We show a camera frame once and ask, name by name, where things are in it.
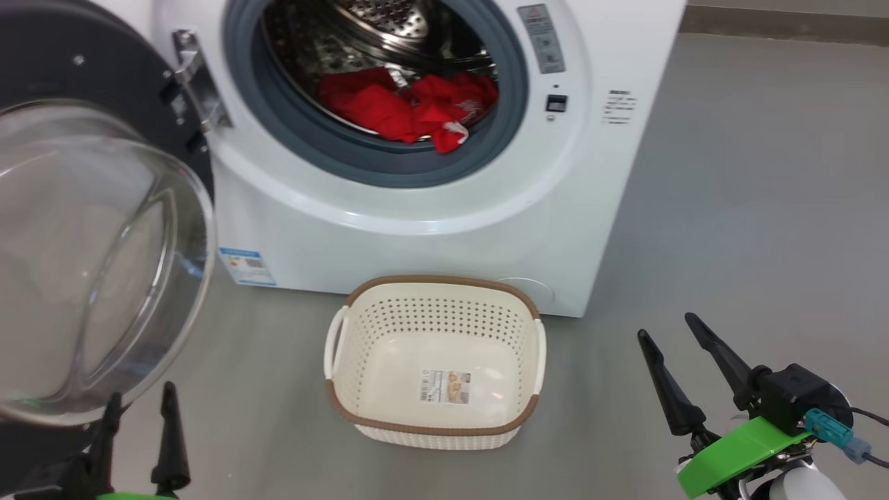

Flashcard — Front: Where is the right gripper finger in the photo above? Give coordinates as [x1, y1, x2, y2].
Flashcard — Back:
[638, 329, 707, 437]
[684, 312, 770, 412]

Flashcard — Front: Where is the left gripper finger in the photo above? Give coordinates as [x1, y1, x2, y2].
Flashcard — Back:
[151, 381, 192, 495]
[85, 392, 124, 487]

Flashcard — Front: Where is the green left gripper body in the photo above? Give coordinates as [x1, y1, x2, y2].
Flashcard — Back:
[14, 455, 183, 500]

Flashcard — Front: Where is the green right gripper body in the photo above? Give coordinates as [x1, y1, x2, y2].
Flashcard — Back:
[675, 415, 815, 500]

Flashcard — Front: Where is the black round glass washer door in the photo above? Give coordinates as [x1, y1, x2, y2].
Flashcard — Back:
[0, 0, 217, 487]

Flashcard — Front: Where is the red Bulls jersey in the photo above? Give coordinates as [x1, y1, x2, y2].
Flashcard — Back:
[318, 67, 499, 154]

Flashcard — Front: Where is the cream perforated basket brown rim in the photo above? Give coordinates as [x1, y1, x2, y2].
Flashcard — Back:
[323, 275, 547, 451]

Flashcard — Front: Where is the white printed instruction label sticker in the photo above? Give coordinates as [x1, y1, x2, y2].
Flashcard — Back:
[417, 369, 472, 404]

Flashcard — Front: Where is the white front-load washing machine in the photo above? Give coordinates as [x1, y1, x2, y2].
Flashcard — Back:
[149, 0, 688, 319]

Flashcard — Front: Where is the grey rubber door gasket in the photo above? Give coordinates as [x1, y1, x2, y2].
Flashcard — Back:
[222, 0, 530, 190]

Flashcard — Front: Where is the metal door hinge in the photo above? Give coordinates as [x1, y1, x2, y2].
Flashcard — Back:
[172, 29, 232, 133]

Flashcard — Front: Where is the stainless steel washing machine drum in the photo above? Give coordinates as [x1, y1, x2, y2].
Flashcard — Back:
[263, 0, 498, 140]

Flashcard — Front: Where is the round filter cover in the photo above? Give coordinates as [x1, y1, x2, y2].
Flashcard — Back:
[495, 277, 556, 306]

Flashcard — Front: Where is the blue energy label sticker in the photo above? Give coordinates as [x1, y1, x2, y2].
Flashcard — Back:
[219, 247, 276, 287]

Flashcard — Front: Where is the grey skirting board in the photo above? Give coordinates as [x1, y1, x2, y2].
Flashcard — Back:
[679, 3, 889, 46]

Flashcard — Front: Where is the grey warning sticker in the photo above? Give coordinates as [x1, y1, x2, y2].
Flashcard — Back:
[517, 3, 566, 74]

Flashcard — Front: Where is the teal cable connector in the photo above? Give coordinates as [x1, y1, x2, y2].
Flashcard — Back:
[804, 408, 872, 465]

